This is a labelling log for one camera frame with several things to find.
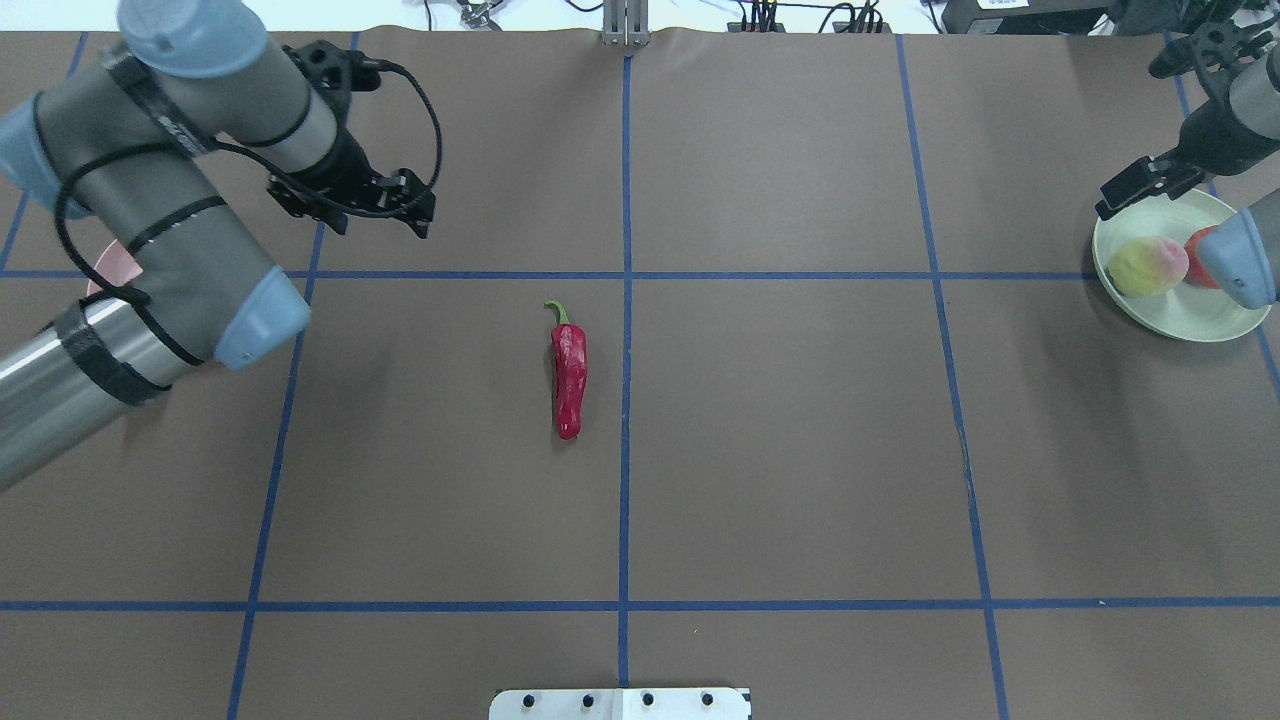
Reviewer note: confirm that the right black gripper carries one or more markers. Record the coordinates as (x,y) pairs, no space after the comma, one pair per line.
(1208,133)

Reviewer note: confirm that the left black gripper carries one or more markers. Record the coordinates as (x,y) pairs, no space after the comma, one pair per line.
(347,165)

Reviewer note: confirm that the yellow pink peach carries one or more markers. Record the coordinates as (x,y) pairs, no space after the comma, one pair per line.
(1147,266)

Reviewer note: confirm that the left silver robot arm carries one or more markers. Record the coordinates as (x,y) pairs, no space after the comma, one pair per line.
(177,278)

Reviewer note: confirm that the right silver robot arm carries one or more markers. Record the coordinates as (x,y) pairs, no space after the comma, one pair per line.
(1242,253)

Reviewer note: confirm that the green plate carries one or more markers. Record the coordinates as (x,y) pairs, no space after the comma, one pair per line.
(1186,312)

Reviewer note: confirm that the pink plate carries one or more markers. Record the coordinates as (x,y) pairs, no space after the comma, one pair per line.
(116,266)

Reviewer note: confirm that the red chili pepper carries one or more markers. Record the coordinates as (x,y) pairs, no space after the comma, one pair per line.
(570,349)

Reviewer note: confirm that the black computer case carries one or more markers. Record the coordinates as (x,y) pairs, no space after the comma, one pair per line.
(1068,18)

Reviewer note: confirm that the brown paper table cover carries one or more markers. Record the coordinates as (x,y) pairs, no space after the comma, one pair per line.
(861,433)

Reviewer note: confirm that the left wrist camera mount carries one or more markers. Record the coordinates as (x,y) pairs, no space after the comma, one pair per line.
(334,72)

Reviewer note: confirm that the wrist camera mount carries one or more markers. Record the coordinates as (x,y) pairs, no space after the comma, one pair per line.
(1215,45)
(334,72)

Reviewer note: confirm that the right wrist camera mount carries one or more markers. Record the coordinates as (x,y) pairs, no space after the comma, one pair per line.
(1215,45)

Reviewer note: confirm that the aluminium frame post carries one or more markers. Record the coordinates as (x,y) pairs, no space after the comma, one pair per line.
(625,23)

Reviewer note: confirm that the white camera stand column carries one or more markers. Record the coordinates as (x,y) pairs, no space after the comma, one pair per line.
(623,703)

